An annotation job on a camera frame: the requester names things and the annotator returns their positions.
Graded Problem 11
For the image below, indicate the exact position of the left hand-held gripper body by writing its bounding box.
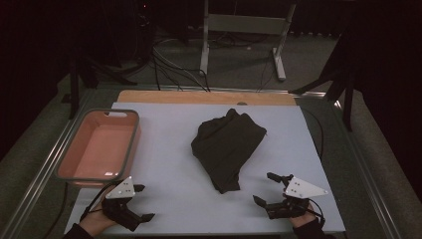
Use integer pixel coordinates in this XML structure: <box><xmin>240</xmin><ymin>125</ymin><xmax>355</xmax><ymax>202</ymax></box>
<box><xmin>101</xmin><ymin>176</ymin><xmax>144</xmax><ymax>233</ymax></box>

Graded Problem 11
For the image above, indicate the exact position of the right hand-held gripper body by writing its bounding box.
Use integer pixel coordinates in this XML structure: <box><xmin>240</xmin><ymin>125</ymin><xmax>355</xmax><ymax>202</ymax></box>
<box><xmin>265</xmin><ymin>176</ymin><xmax>329</xmax><ymax>220</ymax></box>

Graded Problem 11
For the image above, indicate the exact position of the pink basket with grey rim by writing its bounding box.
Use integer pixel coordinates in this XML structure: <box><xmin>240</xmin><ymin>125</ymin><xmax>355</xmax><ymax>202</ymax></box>
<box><xmin>54</xmin><ymin>109</ymin><xmax>142</xmax><ymax>189</ymax></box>

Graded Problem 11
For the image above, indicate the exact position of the dark cloth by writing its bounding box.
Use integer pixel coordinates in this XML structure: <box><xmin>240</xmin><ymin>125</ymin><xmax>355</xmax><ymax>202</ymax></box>
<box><xmin>190</xmin><ymin>108</ymin><xmax>268</xmax><ymax>195</ymax></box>

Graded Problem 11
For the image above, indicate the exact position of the person's right hand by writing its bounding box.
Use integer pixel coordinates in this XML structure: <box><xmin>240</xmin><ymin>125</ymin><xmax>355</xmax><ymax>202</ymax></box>
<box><xmin>288</xmin><ymin>203</ymin><xmax>317</xmax><ymax>228</ymax></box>

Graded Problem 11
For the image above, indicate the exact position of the person's left hand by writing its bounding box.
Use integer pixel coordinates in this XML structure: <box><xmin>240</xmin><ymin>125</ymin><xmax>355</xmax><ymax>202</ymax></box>
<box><xmin>79</xmin><ymin>202</ymin><xmax>117</xmax><ymax>237</ymax></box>

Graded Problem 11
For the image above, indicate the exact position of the white table mat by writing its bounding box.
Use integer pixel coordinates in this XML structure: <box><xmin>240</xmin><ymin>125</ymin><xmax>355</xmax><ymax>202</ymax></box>
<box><xmin>64</xmin><ymin>102</ymin><xmax>346</xmax><ymax>237</ymax></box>

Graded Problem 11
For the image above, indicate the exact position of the black tripod stand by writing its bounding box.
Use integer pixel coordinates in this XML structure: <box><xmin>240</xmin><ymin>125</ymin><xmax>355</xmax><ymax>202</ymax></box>
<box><xmin>61</xmin><ymin>49</ymin><xmax>138</xmax><ymax>120</ymax></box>
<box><xmin>288</xmin><ymin>19</ymin><xmax>359</xmax><ymax>132</ymax></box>

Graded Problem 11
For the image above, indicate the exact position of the wooden board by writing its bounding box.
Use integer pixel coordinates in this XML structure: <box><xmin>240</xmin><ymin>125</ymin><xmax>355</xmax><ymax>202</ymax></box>
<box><xmin>117</xmin><ymin>90</ymin><xmax>298</xmax><ymax>107</ymax></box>

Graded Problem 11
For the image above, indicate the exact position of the white metal stand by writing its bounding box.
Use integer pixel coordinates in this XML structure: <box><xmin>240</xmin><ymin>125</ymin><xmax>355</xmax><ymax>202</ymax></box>
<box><xmin>199</xmin><ymin>0</ymin><xmax>298</xmax><ymax>82</ymax></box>

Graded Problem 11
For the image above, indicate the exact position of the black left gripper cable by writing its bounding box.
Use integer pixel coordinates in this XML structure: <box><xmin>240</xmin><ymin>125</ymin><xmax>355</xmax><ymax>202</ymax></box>
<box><xmin>79</xmin><ymin>181</ymin><xmax>117</xmax><ymax>223</ymax></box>

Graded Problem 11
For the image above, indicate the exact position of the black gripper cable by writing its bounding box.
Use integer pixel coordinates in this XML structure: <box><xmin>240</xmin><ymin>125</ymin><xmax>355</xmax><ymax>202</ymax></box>
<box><xmin>79</xmin><ymin>181</ymin><xmax>117</xmax><ymax>223</ymax></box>
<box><xmin>308</xmin><ymin>198</ymin><xmax>326</xmax><ymax>228</ymax></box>

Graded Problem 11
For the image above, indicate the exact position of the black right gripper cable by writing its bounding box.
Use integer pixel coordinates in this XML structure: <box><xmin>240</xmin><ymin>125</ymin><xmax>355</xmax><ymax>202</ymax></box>
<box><xmin>308</xmin><ymin>198</ymin><xmax>326</xmax><ymax>228</ymax></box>

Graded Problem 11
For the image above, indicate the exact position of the thin black cable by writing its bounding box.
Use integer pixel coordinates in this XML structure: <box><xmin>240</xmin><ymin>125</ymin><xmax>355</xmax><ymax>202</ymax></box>
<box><xmin>43</xmin><ymin>182</ymin><xmax>69</xmax><ymax>239</ymax></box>
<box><xmin>257</xmin><ymin>49</ymin><xmax>280</xmax><ymax>93</ymax></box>
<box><xmin>300</xmin><ymin>107</ymin><xmax>325</xmax><ymax>160</ymax></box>

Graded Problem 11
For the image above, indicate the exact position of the aluminium rail frame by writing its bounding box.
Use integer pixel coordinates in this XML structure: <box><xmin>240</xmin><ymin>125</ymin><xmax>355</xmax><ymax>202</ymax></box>
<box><xmin>0</xmin><ymin>84</ymin><xmax>402</xmax><ymax>239</ymax></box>

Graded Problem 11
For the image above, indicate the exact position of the black floor cables bundle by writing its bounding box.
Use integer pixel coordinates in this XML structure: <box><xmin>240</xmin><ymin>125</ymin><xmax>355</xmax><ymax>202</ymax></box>
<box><xmin>151</xmin><ymin>38</ymin><xmax>212</xmax><ymax>93</ymax></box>

